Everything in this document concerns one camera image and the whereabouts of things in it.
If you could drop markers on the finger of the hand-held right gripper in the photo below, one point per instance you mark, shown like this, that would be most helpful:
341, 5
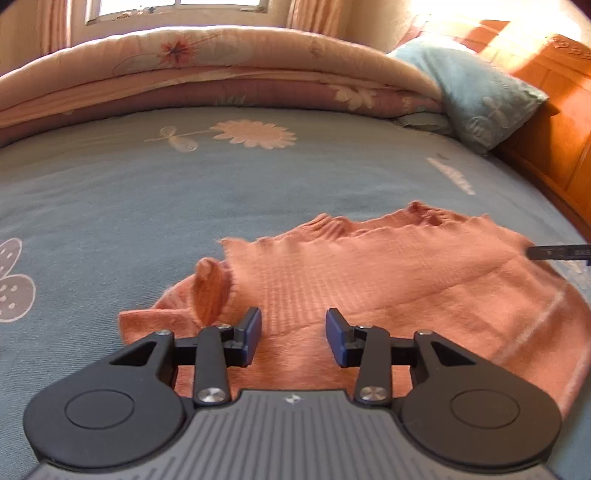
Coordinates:
558, 253

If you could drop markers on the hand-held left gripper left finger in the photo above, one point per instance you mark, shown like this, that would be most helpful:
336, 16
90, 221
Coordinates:
249, 334

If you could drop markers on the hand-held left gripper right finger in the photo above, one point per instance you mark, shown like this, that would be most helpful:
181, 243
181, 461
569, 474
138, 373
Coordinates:
337, 334

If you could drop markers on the orange knit sweater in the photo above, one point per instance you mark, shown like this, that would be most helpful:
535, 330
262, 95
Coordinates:
392, 295

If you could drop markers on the wooden headboard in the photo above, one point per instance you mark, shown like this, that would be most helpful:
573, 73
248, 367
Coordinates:
554, 124

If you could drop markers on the teal printed pillow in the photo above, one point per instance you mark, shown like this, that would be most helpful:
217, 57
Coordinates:
475, 92

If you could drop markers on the flat teal pillow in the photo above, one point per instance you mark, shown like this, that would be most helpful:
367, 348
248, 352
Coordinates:
425, 123

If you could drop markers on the folded pink floral quilt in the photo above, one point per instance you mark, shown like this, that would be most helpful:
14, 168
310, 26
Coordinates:
207, 69

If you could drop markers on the window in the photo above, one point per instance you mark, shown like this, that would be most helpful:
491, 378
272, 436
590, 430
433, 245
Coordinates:
175, 7

